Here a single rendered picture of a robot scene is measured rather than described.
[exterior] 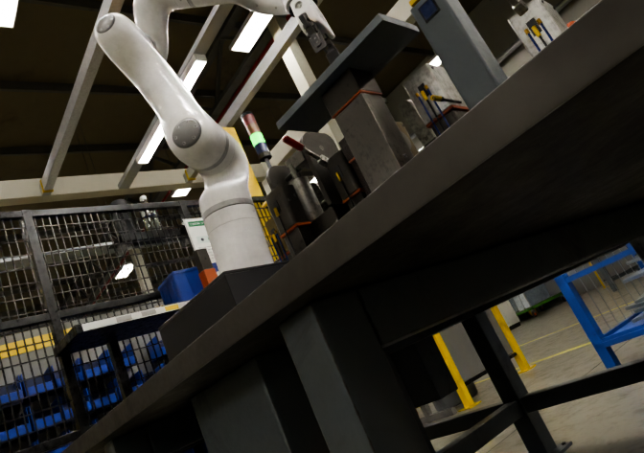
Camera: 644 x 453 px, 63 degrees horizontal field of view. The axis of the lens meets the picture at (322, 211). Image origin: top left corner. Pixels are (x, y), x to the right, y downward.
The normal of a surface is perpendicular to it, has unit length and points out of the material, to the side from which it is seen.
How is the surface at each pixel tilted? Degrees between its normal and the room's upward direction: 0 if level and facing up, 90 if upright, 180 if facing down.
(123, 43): 127
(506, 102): 90
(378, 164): 90
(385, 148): 90
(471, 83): 90
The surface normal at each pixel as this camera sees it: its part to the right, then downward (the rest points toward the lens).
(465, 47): -0.69, 0.07
